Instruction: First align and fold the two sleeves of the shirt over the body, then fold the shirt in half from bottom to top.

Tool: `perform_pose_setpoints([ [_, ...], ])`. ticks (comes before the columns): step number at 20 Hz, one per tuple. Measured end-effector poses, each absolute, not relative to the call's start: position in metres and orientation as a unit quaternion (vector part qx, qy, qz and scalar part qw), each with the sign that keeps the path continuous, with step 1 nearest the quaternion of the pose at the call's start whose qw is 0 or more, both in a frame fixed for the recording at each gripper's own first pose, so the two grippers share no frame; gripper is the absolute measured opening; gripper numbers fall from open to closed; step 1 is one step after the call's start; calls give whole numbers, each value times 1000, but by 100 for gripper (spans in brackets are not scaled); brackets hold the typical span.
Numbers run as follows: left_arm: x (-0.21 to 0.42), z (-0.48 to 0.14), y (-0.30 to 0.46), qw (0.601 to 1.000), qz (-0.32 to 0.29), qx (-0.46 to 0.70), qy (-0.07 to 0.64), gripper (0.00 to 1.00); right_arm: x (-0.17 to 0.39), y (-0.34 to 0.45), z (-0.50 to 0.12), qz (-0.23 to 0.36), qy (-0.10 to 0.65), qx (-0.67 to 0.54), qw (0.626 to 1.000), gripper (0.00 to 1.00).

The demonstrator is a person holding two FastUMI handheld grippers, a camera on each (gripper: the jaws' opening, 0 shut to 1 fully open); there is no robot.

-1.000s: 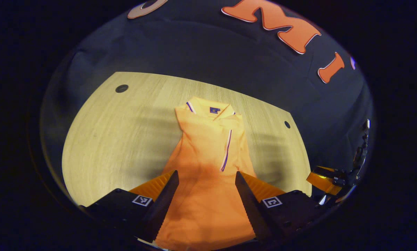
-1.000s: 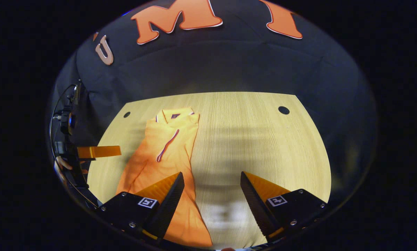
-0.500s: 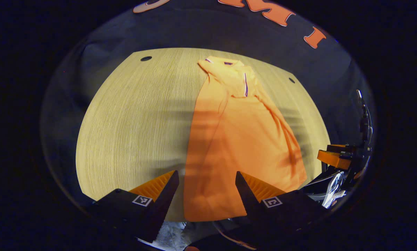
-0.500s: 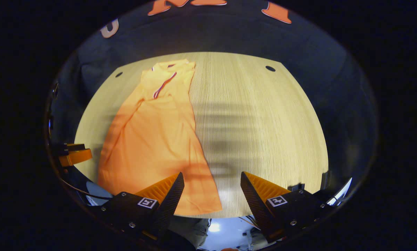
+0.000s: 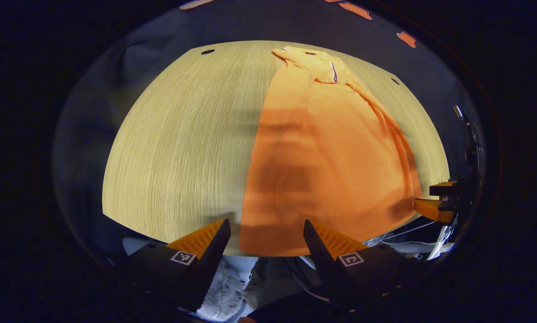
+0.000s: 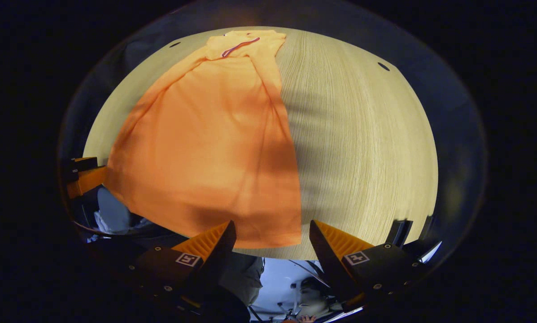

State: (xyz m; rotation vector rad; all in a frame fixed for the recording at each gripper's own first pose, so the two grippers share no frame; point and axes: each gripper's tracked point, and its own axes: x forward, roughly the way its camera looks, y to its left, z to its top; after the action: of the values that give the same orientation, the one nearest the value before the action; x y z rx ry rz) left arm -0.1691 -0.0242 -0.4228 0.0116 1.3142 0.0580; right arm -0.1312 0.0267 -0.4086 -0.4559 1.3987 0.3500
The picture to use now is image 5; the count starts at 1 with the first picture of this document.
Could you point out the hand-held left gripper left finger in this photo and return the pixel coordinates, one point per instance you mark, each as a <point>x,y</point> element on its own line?
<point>205,271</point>

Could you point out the orange polo T-shirt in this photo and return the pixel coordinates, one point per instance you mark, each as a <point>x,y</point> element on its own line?
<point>322,157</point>

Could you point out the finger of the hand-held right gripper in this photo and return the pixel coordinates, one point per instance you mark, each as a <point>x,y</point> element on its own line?
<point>447,188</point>
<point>436,211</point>

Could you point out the person's grey trousers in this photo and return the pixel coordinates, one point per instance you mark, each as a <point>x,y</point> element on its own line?
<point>272,278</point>

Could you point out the white textured cloth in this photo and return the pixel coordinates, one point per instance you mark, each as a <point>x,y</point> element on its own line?
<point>225,291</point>

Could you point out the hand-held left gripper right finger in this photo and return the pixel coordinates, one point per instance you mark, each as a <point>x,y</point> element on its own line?
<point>324,269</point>

